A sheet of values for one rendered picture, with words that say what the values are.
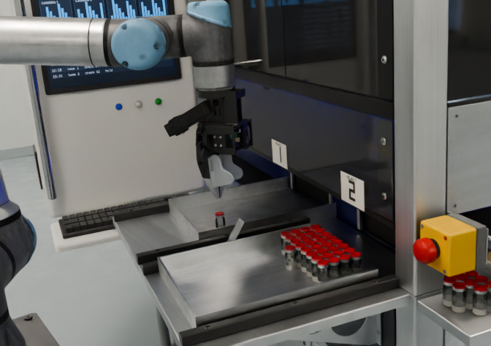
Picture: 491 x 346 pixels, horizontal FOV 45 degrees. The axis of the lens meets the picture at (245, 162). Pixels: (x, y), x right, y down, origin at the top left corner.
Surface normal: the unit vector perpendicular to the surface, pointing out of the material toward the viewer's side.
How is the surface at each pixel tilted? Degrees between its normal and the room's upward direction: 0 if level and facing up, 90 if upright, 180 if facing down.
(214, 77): 90
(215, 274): 0
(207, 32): 90
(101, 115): 90
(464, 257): 90
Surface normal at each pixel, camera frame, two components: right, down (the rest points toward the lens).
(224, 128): -0.47, 0.27
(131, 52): -0.01, 0.27
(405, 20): -0.93, 0.17
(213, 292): -0.07, -0.96
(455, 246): 0.36, 0.22
